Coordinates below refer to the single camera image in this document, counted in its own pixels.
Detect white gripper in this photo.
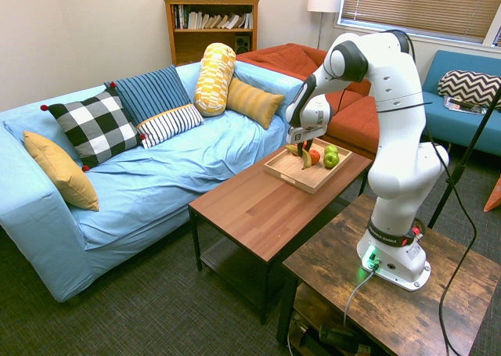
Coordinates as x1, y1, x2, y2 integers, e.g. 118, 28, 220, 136
286, 124, 328, 159

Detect yellow banana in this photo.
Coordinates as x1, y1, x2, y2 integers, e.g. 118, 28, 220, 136
284, 144, 314, 171

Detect wooden tray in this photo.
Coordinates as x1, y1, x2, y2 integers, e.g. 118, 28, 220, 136
263, 135, 353, 195

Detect orange sectional sofa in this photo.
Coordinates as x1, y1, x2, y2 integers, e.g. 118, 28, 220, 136
236, 42, 381, 162

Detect mustard lumbar pillow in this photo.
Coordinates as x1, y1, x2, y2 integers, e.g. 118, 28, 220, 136
225, 77, 286, 131

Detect reddish wood coffee table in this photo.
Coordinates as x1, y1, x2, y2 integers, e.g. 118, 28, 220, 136
188, 135, 373, 325

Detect yellow patterned bolster pillow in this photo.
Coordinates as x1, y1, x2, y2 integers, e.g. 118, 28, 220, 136
193, 42, 237, 117

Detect black bookshelf speaker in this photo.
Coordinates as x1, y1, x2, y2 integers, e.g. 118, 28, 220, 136
234, 34, 252, 54

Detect white navy striped pillow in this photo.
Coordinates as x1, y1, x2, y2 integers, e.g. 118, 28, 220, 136
135, 103, 205, 150

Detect wooden bookshelf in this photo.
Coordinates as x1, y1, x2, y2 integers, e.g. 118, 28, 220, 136
160, 0, 262, 67

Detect white shade floor lamp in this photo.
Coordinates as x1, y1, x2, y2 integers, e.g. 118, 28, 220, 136
307, 0, 340, 50

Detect row of books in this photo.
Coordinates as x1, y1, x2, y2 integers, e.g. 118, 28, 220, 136
173, 4, 254, 31

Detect teal sofa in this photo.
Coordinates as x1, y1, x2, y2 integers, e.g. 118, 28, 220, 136
419, 49, 501, 158

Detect magazine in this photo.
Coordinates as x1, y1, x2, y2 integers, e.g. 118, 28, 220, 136
442, 95, 488, 116

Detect light blue sofa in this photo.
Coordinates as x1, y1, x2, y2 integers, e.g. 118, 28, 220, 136
0, 60, 305, 304

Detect blue striped pillow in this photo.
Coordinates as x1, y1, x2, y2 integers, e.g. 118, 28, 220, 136
103, 64, 193, 127

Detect black white chevron pillow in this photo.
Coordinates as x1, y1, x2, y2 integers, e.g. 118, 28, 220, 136
437, 69, 501, 111

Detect brown window blinds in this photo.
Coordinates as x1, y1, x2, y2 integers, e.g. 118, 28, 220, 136
339, 0, 501, 45

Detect rustic dark wood table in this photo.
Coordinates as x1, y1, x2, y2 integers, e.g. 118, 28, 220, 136
276, 193, 501, 356

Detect black device under table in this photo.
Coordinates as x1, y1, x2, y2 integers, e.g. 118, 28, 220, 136
318, 324, 372, 354

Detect black white checked pillow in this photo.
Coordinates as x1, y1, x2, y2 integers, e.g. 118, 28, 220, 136
40, 81, 146, 172

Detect plain mustard square pillow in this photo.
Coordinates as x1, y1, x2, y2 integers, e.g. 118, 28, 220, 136
22, 130, 100, 212

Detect black camera stand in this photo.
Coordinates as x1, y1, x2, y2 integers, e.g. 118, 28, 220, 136
427, 97, 501, 229

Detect grey cable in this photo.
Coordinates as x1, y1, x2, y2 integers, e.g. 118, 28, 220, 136
343, 268, 379, 328

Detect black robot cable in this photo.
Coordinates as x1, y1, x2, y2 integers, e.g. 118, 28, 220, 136
375, 29, 479, 356

